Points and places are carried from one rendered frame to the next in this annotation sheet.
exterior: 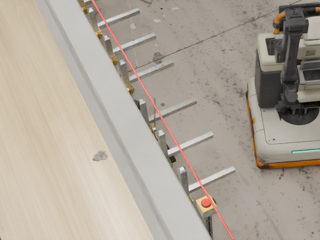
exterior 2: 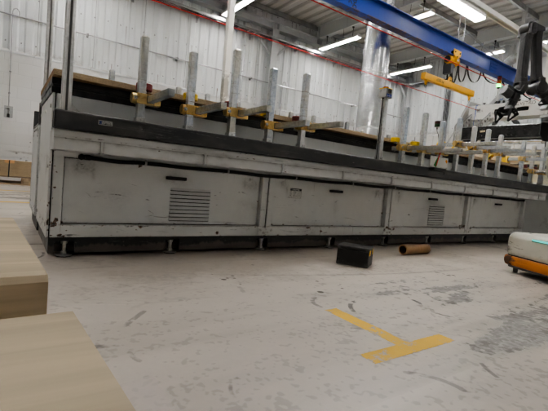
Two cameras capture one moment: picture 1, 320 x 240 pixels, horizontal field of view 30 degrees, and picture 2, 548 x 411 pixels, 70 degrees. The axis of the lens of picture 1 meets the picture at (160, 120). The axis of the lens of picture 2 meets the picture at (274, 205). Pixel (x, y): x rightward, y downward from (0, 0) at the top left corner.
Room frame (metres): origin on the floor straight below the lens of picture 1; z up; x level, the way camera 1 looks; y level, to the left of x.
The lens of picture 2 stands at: (-0.33, -2.70, 0.48)
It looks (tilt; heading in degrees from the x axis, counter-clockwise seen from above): 4 degrees down; 73
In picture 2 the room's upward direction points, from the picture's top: 5 degrees clockwise
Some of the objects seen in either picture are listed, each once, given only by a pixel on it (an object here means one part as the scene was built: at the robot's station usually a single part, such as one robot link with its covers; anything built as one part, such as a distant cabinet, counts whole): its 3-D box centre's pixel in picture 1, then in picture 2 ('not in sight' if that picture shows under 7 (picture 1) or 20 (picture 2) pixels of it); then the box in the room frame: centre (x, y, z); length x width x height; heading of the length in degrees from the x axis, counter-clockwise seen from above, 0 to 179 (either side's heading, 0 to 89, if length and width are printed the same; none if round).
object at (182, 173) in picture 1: (185, 192); (403, 138); (1.49, -0.07, 0.90); 0.04 x 0.04 x 0.48; 18
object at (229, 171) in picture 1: (198, 185); (416, 148); (1.55, -0.15, 0.82); 0.43 x 0.03 x 0.04; 108
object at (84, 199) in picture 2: not in sight; (361, 192); (1.50, 0.51, 0.44); 5.10 x 0.69 x 0.87; 18
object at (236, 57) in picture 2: not in sight; (233, 93); (0.06, -0.52, 0.94); 0.04 x 0.04 x 0.48; 18
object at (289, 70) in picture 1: (292, 52); (523, 59); (1.88, -0.69, 1.40); 0.11 x 0.06 x 0.43; 85
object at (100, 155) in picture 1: (99, 155); not in sight; (1.79, 0.36, 0.91); 0.09 x 0.07 x 0.02; 101
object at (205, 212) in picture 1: (206, 206); (385, 94); (1.24, -0.15, 1.18); 0.07 x 0.07 x 0.08; 18
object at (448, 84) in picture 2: not in sight; (448, 85); (5.07, 3.82, 2.65); 1.71 x 0.09 x 0.32; 18
